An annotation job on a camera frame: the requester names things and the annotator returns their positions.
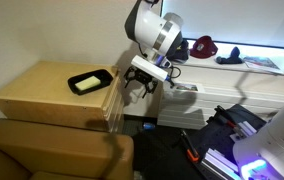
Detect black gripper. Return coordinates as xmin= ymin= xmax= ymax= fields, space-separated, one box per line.
xmin=124 ymin=65 xmax=159 ymax=100

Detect black red hand tool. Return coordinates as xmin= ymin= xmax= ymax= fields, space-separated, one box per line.
xmin=214 ymin=105 xmax=247 ymax=135

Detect white window blind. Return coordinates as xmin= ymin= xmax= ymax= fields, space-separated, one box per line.
xmin=160 ymin=0 xmax=284 ymax=51

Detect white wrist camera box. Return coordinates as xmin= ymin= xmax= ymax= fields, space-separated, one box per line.
xmin=130 ymin=55 xmax=169 ymax=83

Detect maroon baseball cap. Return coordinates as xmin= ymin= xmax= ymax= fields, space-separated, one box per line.
xmin=189 ymin=35 xmax=219 ymax=60

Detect light wooden cabinet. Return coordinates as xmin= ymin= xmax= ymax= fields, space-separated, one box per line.
xmin=0 ymin=60 xmax=126 ymax=134

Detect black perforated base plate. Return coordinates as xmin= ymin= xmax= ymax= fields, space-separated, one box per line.
xmin=195 ymin=103 xmax=267 ymax=180

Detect black plastic tray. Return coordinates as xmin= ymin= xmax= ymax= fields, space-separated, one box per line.
xmin=67 ymin=68 xmax=114 ymax=97

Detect yellow sponge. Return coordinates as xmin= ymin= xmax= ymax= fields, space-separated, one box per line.
xmin=74 ymin=75 xmax=102 ymax=92

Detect aluminium extrusion bar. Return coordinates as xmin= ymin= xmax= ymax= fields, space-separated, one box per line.
xmin=200 ymin=148 xmax=243 ymax=180

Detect picture label card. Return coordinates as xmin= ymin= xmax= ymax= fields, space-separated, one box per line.
xmin=172 ymin=83 xmax=206 ymax=94

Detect white wall heater unit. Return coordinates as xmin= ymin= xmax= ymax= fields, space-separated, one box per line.
xmin=156 ymin=63 xmax=284 ymax=131

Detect brown leather couch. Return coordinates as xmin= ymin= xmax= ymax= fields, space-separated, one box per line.
xmin=0 ymin=117 xmax=135 ymax=180

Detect orange handled black tool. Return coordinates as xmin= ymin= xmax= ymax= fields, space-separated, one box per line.
xmin=180 ymin=129 xmax=201 ymax=164

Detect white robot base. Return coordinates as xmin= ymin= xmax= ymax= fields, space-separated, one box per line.
xmin=231 ymin=88 xmax=284 ymax=180

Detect dark blue cloth item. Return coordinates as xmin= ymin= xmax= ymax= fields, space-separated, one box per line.
xmin=215 ymin=46 xmax=245 ymax=65

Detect navy baseball cap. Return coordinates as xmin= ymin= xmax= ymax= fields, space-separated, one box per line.
xmin=171 ymin=38 xmax=191 ymax=65

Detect small white bars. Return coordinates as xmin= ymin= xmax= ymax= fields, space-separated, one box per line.
xmin=229 ymin=120 xmax=258 ymax=143

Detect small blue object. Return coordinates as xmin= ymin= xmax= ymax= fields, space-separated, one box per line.
xmin=142 ymin=122 xmax=156 ymax=131

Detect printed magazine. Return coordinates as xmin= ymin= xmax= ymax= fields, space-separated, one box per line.
xmin=242 ymin=55 xmax=284 ymax=75

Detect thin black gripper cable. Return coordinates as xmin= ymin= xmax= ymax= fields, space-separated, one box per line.
xmin=166 ymin=65 xmax=183 ymax=89

